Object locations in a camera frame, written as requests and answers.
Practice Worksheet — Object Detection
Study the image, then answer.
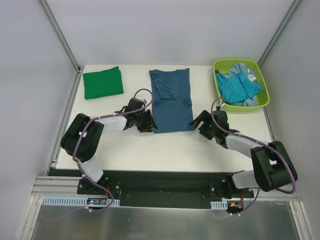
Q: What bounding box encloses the white cable duct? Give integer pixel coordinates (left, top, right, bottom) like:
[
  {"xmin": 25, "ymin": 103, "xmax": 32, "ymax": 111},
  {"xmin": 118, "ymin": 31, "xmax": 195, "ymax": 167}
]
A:
[
  {"xmin": 210, "ymin": 200, "xmax": 228, "ymax": 210},
  {"xmin": 42, "ymin": 196, "xmax": 120, "ymax": 208}
]

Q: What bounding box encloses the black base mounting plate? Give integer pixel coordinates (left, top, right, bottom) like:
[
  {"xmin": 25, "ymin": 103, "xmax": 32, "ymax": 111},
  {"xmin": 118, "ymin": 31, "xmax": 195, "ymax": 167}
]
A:
[{"xmin": 48, "ymin": 169, "xmax": 259, "ymax": 209}]

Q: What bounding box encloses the right white cable duct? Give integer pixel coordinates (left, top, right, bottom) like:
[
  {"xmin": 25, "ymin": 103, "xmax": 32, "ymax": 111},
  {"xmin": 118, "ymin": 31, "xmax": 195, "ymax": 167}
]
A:
[{"xmin": 210, "ymin": 200, "xmax": 228, "ymax": 210}]

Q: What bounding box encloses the right aluminium frame post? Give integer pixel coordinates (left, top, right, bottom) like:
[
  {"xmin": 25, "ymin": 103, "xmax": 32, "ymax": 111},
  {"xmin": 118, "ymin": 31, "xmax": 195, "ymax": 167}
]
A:
[{"xmin": 257, "ymin": 0, "xmax": 304, "ymax": 68}]

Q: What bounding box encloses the lime green plastic basket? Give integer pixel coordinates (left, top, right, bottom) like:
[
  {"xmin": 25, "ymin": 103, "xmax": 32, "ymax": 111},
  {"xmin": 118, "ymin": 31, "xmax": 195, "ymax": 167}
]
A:
[{"xmin": 213, "ymin": 58, "xmax": 270, "ymax": 112}]

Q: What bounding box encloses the dark blue t shirt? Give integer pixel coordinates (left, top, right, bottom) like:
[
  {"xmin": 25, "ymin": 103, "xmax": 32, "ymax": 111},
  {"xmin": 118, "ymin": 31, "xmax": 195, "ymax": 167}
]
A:
[{"xmin": 149, "ymin": 68, "xmax": 194, "ymax": 134}]

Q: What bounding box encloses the teal t shirt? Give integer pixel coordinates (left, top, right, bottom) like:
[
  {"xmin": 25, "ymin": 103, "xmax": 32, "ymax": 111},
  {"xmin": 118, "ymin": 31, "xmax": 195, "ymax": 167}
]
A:
[{"xmin": 215, "ymin": 71, "xmax": 262, "ymax": 107}]

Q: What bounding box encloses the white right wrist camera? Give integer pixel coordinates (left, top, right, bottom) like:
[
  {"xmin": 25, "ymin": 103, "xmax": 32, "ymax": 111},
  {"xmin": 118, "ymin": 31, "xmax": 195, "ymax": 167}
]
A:
[{"xmin": 216, "ymin": 97, "xmax": 225, "ymax": 110}]

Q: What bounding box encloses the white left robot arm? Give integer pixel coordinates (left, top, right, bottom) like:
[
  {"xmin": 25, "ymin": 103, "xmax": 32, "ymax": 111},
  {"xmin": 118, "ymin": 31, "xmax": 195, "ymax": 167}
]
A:
[{"xmin": 60, "ymin": 97, "xmax": 158, "ymax": 195}]

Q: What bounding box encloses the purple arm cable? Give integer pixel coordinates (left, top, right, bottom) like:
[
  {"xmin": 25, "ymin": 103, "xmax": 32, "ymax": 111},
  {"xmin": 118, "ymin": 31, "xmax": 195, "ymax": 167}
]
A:
[
  {"xmin": 211, "ymin": 97, "xmax": 300, "ymax": 220},
  {"xmin": 39, "ymin": 88, "xmax": 154, "ymax": 221}
]

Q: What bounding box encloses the left aluminium frame post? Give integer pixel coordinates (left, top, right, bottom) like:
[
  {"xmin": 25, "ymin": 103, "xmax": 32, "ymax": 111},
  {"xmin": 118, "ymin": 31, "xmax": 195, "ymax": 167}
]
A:
[{"xmin": 37, "ymin": 0, "xmax": 81, "ymax": 73}]

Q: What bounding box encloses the front aluminium frame rail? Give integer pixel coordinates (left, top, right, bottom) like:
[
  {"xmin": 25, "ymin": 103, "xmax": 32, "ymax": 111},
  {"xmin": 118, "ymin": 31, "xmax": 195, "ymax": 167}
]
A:
[{"xmin": 31, "ymin": 176, "xmax": 303, "ymax": 202}]

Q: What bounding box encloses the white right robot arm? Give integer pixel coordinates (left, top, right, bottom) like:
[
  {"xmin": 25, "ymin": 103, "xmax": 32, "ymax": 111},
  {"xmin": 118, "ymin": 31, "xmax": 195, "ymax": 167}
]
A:
[{"xmin": 189, "ymin": 110, "xmax": 298, "ymax": 198}]

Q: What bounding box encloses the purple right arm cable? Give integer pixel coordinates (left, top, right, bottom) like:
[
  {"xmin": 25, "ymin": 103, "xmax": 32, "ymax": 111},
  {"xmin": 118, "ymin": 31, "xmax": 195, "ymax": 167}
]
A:
[{"xmin": 211, "ymin": 97, "xmax": 300, "ymax": 220}]

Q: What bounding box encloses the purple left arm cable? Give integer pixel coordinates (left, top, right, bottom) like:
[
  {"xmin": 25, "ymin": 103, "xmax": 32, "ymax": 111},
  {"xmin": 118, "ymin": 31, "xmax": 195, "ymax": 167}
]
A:
[{"xmin": 39, "ymin": 88, "xmax": 154, "ymax": 221}]

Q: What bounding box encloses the left white cable duct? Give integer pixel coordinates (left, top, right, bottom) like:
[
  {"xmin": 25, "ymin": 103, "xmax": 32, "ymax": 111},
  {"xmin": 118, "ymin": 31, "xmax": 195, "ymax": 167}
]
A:
[{"xmin": 42, "ymin": 196, "xmax": 120, "ymax": 208}]

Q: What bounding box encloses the folded green t shirt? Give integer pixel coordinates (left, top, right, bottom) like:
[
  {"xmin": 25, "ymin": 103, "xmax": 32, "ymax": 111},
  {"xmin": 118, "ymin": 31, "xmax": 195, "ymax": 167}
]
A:
[{"xmin": 83, "ymin": 66, "xmax": 124, "ymax": 100}]

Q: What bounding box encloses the aluminium frame post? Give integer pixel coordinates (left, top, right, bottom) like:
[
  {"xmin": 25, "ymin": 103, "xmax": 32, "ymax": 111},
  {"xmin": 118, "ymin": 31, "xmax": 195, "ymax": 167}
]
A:
[
  {"xmin": 257, "ymin": 0, "xmax": 304, "ymax": 68},
  {"xmin": 37, "ymin": 0, "xmax": 81, "ymax": 73}
]

